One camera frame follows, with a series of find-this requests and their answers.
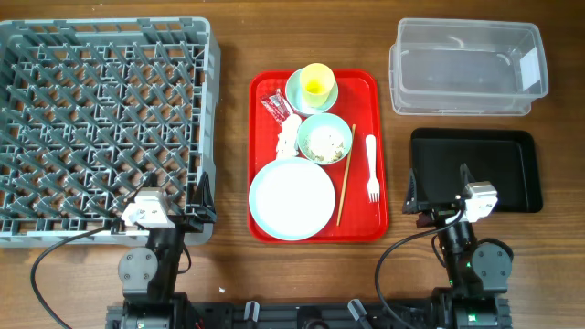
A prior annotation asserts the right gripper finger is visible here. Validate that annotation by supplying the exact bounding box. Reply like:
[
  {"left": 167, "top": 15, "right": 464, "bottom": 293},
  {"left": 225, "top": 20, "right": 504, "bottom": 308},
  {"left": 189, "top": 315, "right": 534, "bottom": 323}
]
[
  {"left": 405, "top": 168, "right": 418, "bottom": 205},
  {"left": 460, "top": 163, "right": 475, "bottom": 197}
]

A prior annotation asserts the light green bowl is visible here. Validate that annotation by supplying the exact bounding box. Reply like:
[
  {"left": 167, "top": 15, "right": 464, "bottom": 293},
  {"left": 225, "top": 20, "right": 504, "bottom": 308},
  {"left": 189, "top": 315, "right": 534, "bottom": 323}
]
[{"left": 297, "top": 113, "right": 353, "bottom": 165}]

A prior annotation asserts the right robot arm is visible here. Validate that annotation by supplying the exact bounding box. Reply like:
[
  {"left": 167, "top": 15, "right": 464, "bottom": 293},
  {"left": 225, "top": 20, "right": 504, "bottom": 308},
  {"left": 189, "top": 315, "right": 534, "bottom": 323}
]
[{"left": 402, "top": 164, "right": 514, "bottom": 329}]

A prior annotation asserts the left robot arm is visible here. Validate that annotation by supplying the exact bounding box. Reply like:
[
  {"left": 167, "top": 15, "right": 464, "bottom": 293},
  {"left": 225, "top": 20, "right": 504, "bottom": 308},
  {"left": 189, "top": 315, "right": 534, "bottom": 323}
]
[{"left": 105, "top": 174, "right": 217, "bottom": 329}]

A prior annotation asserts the grey dishwasher rack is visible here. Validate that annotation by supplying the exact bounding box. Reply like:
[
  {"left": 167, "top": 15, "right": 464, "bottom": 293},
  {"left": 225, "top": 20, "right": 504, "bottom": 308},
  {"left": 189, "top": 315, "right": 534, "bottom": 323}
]
[{"left": 1, "top": 16, "right": 221, "bottom": 248}]

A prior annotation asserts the white plastic fork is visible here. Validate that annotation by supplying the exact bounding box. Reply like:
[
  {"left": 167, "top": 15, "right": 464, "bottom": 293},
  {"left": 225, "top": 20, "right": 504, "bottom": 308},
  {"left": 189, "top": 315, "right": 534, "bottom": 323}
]
[{"left": 366, "top": 134, "right": 380, "bottom": 202}]

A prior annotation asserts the black plastic tray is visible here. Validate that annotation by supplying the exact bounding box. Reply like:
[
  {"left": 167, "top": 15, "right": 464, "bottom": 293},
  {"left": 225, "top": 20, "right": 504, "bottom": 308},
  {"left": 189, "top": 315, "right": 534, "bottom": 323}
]
[{"left": 410, "top": 128, "right": 543, "bottom": 213}]

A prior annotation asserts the wooden chopstick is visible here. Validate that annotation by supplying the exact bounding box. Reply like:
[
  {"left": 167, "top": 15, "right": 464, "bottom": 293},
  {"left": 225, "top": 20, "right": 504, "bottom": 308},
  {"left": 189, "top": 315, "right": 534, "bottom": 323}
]
[{"left": 336, "top": 123, "right": 356, "bottom": 227}]

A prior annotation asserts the large light blue plate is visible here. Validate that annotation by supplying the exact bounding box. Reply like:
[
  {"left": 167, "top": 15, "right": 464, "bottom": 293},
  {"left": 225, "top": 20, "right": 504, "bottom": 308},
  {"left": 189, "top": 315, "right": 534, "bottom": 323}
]
[{"left": 249, "top": 157, "right": 335, "bottom": 241}]

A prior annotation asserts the red plastic tray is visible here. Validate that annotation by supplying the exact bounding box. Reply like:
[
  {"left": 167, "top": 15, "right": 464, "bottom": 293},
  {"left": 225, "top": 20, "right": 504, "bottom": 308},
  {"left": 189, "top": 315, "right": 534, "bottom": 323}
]
[{"left": 248, "top": 69, "right": 389, "bottom": 243}]

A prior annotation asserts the crumpled white napkin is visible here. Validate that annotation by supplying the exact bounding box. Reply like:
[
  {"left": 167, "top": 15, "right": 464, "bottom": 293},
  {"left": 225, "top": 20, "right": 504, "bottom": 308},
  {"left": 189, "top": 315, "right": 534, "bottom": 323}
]
[{"left": 276, "top": 114, "right": 302, "bottom": 159}]

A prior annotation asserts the clear plastic bin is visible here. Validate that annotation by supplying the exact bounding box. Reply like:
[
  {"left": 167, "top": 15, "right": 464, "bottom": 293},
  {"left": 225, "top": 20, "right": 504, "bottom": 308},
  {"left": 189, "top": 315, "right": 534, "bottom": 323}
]
[{"left": 388, "top": 18, "right": 549, "bottom": 116}]

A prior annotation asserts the red sauce packet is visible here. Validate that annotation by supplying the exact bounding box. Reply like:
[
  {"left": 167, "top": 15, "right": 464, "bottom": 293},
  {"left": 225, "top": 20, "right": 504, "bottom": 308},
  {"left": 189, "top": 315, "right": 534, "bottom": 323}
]
[{"left": 260, "top": 89, "right": 293, "bottom": 125}]

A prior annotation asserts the small light green saucer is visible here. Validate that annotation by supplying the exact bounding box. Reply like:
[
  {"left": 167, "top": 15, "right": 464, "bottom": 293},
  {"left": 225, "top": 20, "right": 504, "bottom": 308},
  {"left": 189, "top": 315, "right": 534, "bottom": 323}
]
[{"left": 285, "top": 69, "right": 339, "bottom": 117}]

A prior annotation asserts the yellow plastic cup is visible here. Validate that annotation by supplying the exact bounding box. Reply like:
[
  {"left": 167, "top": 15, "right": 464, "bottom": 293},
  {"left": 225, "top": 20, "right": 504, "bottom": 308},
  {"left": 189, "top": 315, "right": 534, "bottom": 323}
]
[{"left": 300, "top": 63, "right": 335, "bottom": 108}]

